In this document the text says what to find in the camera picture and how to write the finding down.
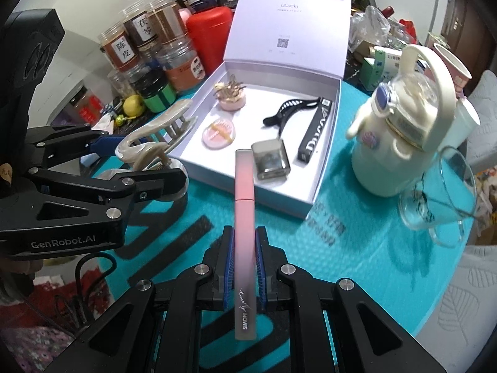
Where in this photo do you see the pink paper cup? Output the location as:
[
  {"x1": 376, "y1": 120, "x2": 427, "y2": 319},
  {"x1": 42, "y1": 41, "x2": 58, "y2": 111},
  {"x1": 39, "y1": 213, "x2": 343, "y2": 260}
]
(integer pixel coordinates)
[{"x1": 433, "y1": 43, "x2": 472, "y2": 98}]

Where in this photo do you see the clear jar with brown contents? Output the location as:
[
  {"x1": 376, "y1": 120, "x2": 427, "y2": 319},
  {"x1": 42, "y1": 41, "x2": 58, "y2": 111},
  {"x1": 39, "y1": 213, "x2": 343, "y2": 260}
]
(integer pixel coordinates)
[{"x1": 148, "y1": 0, "x2": 186, "y2": 47}]

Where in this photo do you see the grey square case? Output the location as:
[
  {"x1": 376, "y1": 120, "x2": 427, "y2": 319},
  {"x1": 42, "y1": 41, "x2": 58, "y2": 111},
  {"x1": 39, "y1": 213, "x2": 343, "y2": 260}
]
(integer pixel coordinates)
[{"x1": 250, "y1": 139, "x2": 292, "y2": 181}]

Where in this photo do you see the clear plastic bag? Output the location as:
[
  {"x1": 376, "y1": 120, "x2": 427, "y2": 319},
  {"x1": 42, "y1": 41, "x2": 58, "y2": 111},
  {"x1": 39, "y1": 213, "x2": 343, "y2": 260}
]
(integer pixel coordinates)
[{"x1": 349, "y1": 6, "x2": 391, "y2": 53}]

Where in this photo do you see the white gift box with lid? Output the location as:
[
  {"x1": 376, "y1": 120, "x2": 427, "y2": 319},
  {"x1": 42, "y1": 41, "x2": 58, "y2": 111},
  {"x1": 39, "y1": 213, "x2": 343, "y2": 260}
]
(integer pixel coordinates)
[{"x1": 170, "y1": 0, "x2": 353, "y2": 220}]

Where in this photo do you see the clear jar with reddish contents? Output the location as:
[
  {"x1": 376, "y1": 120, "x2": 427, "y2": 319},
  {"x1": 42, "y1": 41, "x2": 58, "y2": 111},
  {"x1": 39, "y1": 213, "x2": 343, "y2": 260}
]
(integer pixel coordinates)
[{"x1": 98, "y1": 23, "x2": 142, "y2": 72}]

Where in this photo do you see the clear jar with dark contents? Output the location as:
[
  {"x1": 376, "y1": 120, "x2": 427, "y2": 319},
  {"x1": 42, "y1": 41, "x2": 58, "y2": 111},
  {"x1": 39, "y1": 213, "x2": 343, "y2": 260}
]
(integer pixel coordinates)
[{"x1": 122, "y1": 2, "x2": 160, "y2": 53}]

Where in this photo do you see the red canister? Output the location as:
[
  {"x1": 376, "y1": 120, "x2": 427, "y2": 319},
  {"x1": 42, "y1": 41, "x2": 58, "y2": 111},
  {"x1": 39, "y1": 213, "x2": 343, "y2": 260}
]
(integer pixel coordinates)
[{"x1": 185, "y1": 7, "x2": 234, "y2": 76}]

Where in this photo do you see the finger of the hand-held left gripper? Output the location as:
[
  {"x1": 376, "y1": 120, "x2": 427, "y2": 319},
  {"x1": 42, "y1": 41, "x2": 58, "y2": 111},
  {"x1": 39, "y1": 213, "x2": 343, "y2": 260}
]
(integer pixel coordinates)
[
  {"x1": 4, "y1": 167, "x2": 189, "y2": 234},
  {"x1": 23, "y1": 123, "x2": 122, "y2": 166}
]

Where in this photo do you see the small clear jar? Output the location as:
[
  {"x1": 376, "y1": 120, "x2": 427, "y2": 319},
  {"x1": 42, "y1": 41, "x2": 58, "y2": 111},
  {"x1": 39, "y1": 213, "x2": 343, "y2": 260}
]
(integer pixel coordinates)
[{"x1": 108, "y1": 68, "x2": 140, "y2": 98}]

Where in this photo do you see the red label box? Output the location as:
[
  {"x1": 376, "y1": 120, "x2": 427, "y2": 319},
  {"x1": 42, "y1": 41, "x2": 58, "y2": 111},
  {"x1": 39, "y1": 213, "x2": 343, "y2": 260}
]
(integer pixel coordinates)
[{"x1": 70, "y1": 89, "x2": 103, "y2": 125}]

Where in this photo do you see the pearl hair claw clip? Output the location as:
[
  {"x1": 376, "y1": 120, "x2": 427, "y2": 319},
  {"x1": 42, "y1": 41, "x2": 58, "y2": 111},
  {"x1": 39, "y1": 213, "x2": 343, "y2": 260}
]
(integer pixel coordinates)
[{"x1": 93, "y1": 99, "x2": 195, "y2": 203}]

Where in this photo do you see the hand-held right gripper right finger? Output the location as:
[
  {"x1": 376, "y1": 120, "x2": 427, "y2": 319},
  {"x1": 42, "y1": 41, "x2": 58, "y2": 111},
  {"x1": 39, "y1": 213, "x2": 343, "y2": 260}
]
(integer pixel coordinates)
[{"x1": 254, "y1": 227, "x2": 447, "y2": 373}]

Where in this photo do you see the floral cloth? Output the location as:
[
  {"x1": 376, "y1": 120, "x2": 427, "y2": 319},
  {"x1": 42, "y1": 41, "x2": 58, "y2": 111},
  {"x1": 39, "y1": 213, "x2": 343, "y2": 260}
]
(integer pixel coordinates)
[{"x1": 0, "y1": 280, "x2": 90, "y2": 373}]

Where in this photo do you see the brown wooden door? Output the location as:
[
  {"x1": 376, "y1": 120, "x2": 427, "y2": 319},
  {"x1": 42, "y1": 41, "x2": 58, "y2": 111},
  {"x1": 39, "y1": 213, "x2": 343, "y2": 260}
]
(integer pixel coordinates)
[{"x1": 440, "y1": 0, "x2": 490, "y2": 71}]

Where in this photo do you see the black hair clip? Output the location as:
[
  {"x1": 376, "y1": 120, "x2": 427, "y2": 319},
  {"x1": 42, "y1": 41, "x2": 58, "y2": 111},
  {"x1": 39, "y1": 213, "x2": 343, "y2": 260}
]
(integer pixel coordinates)
[{"x1": 263, "y1": 97, "x2": 321, "y2": 138}]

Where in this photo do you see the pink round compact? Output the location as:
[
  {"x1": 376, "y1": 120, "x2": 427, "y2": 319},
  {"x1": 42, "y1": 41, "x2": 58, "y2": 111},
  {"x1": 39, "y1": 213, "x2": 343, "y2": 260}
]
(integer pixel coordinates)
[{"x1": 221, "y1": 92, "x2": 248, "y2": 113}]

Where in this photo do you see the pink gradient cosmetic tube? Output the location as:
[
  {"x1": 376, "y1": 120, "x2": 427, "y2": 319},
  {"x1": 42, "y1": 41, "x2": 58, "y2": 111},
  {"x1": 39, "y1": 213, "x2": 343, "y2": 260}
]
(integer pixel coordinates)
[{"x1": 233, "y1": 149, "x2": 258, "y2": 342}]

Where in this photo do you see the white cup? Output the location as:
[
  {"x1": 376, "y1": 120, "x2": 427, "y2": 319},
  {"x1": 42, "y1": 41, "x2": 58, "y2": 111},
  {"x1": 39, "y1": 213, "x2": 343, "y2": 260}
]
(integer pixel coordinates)
[{"x1": 452, "y1": 99, "x2": 482, "y2": 148}]

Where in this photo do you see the glass mug with cartoon print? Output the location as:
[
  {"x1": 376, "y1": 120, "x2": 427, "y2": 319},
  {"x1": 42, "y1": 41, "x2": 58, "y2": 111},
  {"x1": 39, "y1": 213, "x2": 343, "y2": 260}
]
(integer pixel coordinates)
[{"x1": 398, "y1": 147, "x2": 478, "y2": 247}]

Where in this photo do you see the teal bubble mailer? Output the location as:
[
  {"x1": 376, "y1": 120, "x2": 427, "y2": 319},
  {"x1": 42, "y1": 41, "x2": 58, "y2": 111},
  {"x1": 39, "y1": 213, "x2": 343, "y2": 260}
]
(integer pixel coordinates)
[{"x1": 78, "y1": 80, "x2": 476, "y2": 373}]

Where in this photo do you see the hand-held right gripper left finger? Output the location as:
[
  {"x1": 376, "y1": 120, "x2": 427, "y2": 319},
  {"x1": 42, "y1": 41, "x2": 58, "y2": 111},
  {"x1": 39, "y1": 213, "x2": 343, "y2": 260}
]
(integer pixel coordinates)
[{"x1": 43, "y1": 226, "x2": 235, "y2": 373}]

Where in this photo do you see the pink round tin with band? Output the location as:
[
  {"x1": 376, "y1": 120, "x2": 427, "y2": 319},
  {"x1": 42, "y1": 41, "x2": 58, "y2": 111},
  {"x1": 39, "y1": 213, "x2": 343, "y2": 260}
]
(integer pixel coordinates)
[{"x1": 201, "y1": 118, "x2": 235, "y2": 150}]

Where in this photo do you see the black cable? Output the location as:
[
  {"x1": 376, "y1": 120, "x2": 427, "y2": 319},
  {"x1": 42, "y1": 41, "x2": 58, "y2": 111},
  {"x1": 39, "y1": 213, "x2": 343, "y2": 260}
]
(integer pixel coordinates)
[{"x1": 50, "y1": 251, "x2": 117, "y2": 331}]

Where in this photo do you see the clear jar with orange label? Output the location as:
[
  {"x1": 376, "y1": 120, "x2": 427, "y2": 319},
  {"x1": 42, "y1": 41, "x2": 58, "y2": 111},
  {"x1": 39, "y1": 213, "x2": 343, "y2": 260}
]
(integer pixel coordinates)
[{"x1": 157, "y1": 44, "x2": 206, "y2": 92}]

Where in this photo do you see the green and white medicine box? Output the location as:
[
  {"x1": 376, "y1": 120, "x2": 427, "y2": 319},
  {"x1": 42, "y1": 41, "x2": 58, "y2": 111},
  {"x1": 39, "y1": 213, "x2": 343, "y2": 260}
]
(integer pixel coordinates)
[{"x1": 361, "y1": 46, "x2": 404, "y2": 90}]

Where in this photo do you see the yellow fruit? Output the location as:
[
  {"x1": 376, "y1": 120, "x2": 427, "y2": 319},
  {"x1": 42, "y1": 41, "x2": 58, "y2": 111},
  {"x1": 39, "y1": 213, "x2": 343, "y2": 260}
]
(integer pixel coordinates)
[{"x1": 122, "y1": 94, "x2": 145, "y2": 118}]

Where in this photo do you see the black long cosmetic box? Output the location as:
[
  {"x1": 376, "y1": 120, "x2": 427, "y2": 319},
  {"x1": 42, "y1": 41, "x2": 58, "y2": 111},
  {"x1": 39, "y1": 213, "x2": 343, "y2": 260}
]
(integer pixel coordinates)
[{"x1": 297, "y1": 97, "x2": 333, "y2": 164}]

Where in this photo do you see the green jar with black lid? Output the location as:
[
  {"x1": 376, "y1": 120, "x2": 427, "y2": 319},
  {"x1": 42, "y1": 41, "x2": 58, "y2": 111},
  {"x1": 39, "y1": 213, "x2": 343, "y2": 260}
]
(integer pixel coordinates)
[{"x1": 139, "y1": 72, "x2": 177, "y2": 113}]

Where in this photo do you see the clear star bear hair clip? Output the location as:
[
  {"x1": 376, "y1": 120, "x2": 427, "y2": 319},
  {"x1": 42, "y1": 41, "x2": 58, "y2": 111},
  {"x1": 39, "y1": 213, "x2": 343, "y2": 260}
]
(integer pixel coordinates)
[{"x1": 213, "y1": 74, "x2": 248, "y2": 102}]

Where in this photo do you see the cream water bottle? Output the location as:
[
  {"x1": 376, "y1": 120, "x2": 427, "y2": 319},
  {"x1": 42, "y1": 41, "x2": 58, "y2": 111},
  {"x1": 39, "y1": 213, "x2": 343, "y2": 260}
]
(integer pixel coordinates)
[{"x1": 346, "y1": 44, "x2": 459, "y2": 197}]

